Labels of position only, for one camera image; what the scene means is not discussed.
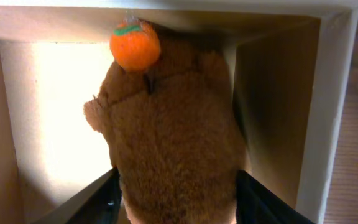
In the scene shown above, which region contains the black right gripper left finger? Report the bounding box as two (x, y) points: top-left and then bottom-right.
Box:
(34, 168), (122, 224)

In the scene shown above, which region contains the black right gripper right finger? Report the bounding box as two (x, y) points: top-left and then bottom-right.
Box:
(236, 170), (314, 224)

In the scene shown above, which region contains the brown plush bear toy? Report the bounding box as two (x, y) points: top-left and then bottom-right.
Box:
(83, 21), (248, 224)

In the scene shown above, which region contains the white cardboard box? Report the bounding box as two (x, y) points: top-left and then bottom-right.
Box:
(0, 0), (358, 223)

